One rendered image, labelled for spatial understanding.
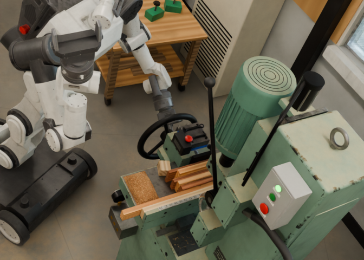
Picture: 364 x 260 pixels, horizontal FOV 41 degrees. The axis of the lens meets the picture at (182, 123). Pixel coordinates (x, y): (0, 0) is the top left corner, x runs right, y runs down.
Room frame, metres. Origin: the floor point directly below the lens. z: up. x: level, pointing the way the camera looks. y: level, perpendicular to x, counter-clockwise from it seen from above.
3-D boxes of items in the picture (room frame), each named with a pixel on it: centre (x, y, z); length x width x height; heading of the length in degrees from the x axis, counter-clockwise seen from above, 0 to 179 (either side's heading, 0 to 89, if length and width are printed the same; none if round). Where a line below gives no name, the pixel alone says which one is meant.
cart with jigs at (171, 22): (2.55, 0.47, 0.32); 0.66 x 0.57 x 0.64; 131
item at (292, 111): (1.02, -0.29, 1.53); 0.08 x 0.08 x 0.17; 42
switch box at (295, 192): (0.80, -0.31, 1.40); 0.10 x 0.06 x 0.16; 42
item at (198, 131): (1.26, -0.05, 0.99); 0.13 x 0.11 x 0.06; 132
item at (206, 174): (1.11, -0.12, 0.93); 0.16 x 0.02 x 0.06; 132
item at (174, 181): (1.13, -0.12, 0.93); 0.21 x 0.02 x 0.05; 132
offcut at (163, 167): (1.13, 0.01, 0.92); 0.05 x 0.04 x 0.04; 24
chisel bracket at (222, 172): (1.11, -0.21, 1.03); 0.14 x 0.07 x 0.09; 42
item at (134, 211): (1.05, -0.11, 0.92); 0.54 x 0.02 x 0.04; 132
